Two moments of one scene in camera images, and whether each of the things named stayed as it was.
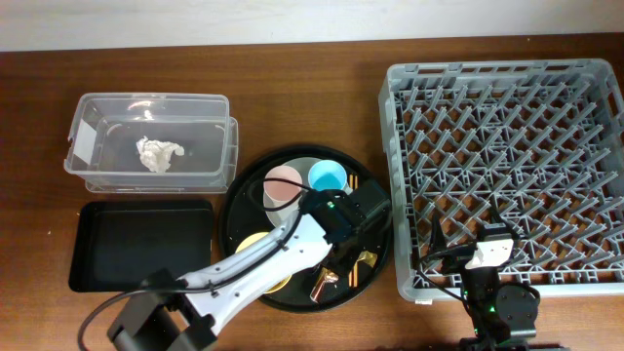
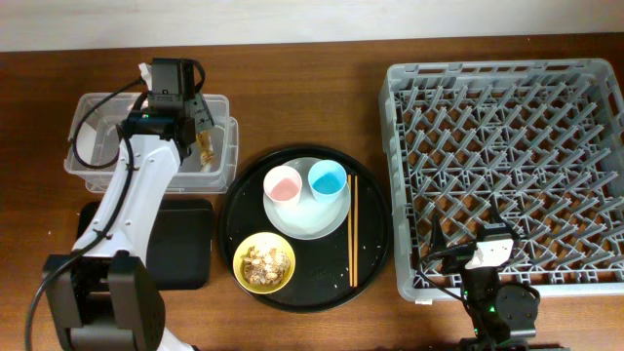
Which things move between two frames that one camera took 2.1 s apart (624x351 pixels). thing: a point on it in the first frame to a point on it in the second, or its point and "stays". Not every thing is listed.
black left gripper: x=344 y=264 to x=203 y=111
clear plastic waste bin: x=153 y=143 stays
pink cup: x=280 y=193 stays
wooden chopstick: x=356 y=230 stays
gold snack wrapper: x=331 y=277 to x=205 y=144
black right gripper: x=439 y=240 stays
